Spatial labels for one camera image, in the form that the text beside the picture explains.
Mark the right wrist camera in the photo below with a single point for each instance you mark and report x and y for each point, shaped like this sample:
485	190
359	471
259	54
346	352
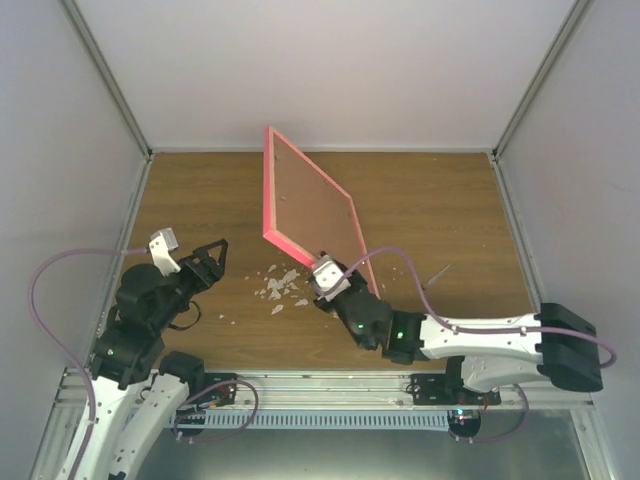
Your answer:
328	279

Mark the pink picture frame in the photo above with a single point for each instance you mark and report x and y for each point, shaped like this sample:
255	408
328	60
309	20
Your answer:
305	211

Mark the broken glass shards pile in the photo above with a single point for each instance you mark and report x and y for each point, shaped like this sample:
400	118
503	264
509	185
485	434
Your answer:
279	287

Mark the right vertical aluminium post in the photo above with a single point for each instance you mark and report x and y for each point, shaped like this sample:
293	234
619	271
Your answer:
560	42

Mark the grey slotted cable duct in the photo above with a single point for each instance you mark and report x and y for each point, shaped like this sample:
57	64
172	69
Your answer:
321	420

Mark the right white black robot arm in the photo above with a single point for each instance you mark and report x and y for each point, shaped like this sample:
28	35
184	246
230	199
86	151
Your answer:
554	344

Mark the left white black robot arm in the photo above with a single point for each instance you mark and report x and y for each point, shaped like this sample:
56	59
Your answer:
132	385

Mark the long clear glass shard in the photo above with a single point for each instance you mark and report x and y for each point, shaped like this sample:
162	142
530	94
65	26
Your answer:
433	279

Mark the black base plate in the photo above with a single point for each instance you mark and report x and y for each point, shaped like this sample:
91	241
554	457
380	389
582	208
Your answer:
221	396
429	389

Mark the vertical aluminium post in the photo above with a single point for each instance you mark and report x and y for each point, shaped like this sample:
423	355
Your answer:
97	58
560	42

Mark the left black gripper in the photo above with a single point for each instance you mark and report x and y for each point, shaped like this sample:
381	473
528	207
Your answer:
214	270

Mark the aluminium mounting rail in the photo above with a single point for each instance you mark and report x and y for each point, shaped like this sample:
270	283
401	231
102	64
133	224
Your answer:
350	390

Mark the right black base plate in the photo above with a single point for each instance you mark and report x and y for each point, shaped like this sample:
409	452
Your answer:
429	389

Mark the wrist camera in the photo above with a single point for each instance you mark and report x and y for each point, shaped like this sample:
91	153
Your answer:
328	279
161	245

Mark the left vertical aluminium post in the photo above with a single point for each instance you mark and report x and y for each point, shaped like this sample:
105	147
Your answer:
97	58

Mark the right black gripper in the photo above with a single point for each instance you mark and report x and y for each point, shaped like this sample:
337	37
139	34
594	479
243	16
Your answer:
360	282

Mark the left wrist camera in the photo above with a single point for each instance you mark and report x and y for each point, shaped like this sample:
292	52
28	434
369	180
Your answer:
161	245

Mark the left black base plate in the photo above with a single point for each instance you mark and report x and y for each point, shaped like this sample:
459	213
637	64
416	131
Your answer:
221	396

